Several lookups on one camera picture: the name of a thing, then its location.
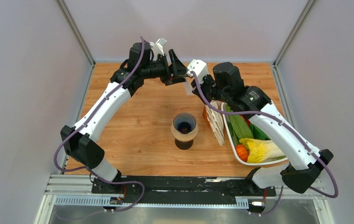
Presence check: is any dark blue coffee dripper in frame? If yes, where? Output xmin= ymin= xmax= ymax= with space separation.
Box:
xmin=173 ymin=112 xmax=197 ymax=134

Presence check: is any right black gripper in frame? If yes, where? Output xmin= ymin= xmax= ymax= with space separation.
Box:
xmin=191 ymin=71 xmax=231 ymax=105

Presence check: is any green bok choy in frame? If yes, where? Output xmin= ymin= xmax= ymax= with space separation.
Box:
xmin=250 ymin=124 xmax=270 ymax=140

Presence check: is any green leaf vegetable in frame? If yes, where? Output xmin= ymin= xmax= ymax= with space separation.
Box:
xmin=225 ymin=115 xmax=254 ymax=140

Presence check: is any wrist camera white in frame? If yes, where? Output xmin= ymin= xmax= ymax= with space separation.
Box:
xmin=149 ymin=38 xmax=167 ymax=57
xmin=186 ymin=59 xmax=210 ymax=84

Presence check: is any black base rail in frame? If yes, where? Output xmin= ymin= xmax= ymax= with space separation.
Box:
xmin=91 ymin=175 xmax=276 ymax=210

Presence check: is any white plastic tray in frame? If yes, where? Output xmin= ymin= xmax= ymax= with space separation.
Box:
xmin=222 ymin=114 xmax=288 ymax=167

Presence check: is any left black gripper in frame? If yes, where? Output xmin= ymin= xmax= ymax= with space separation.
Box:
xmin=141 ymin=49 xmax=188 ymax=86

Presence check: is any red pepper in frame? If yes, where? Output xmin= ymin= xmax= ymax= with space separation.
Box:
xmin=241 ymin=115 xmax=250 ymax=126

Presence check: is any wooden ring dripper holder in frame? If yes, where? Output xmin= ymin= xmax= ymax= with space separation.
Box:
xmin=170 ymin=122 xmax=199 ymax=142

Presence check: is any stack of paper filters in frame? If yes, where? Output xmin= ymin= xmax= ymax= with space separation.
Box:
xmin=202 ymin=105 xmax=225 ymax=146

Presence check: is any aluminium frame post left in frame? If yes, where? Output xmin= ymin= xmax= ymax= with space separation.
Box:
xmin=55 ymin=0 xmax=96 ymax=68

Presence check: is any aluminium frame post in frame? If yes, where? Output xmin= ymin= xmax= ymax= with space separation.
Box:
xmin=55 ymin=0 xmax=96 ymax=68
xmin=273 ymin=0 xmax=317 ymax=68

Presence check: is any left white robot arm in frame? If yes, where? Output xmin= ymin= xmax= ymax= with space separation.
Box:
xmin=61 ymin=38 xmax=187 ymax=193

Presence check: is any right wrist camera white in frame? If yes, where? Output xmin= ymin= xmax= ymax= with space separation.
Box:
xmin=186 ymin=59 xmax=210 ymax=84

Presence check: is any glass carafe red lid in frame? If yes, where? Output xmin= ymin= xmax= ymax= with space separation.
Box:
xmin=175 ymin=139 xmax=194 ymax=150

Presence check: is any aluminium frame post right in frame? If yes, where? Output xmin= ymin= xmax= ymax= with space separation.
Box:
xmin=273 ymin=0 xmax=317 ymax=68

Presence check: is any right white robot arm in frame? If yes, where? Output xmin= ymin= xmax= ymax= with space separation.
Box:
xmin=187 ymin=61 xmax=338 ymax=198

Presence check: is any purple cable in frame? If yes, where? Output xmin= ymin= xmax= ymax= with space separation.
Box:
xmin=189 ymin=71 xmax=339 ymax=217
xmin=54 ymin=36 xmax=151 ymax=214

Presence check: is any yellow napa cabbage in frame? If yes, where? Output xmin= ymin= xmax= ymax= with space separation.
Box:
xmin=239 ymin=138 xmax=286 ymax=163

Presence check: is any orange tomato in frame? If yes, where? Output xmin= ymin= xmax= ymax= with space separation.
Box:
xmin=235 ymin=144 xmax=249 ymax=162

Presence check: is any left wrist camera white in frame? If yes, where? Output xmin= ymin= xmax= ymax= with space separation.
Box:
xmin=149 ymin=38 xmax=167 ymax=57

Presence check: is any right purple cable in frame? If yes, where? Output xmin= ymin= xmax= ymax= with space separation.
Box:
xmin=189 ymin=71 xmax=339 ymax=217

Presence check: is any white paper coffee filter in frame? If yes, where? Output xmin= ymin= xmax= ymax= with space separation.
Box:
xmin=184 ymin=81 xmax=194 ymax=95

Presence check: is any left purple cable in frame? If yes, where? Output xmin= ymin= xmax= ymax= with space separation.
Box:
xmin=54 ymin=36 xmax=151 ymax=214

